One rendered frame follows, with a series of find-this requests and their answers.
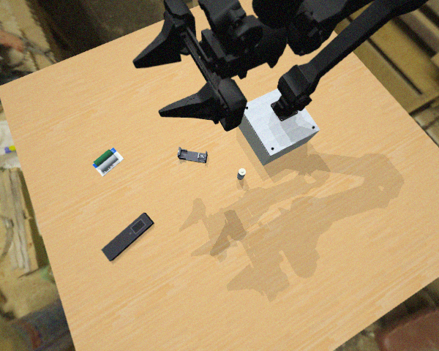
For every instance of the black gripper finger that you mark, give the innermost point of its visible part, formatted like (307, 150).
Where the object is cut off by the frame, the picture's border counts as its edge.
(205, 104)
(164, 49)

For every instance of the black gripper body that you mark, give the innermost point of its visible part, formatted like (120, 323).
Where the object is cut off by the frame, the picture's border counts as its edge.
(211, 63)

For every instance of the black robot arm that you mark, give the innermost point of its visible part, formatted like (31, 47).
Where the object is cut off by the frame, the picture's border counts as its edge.
(304, 25)

